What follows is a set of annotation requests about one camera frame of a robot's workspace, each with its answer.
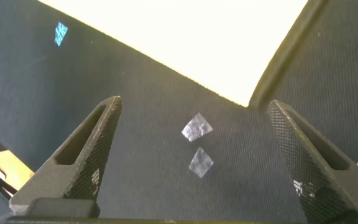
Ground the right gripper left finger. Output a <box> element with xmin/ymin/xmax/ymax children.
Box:
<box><xmin>9</xmin><ymin>95</ymin><xmax>123</xmax><ymax>218</ymax></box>

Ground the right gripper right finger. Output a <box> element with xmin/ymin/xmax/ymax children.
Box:
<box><xmin>267</xmin><ymin>100</ymin><xmax>358</xmax><ymax>223</ymax></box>

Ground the yellow microfibre towel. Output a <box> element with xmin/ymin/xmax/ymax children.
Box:
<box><xmin>37</xmin><ymin>0</ymin><xmax>309</xmax><ymax>108</ymax></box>

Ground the black fabric table cover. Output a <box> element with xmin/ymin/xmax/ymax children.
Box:
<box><xmin>0</xmin><ymin>0</ymin><xmax>358</xmax><ymax>222</ymax></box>

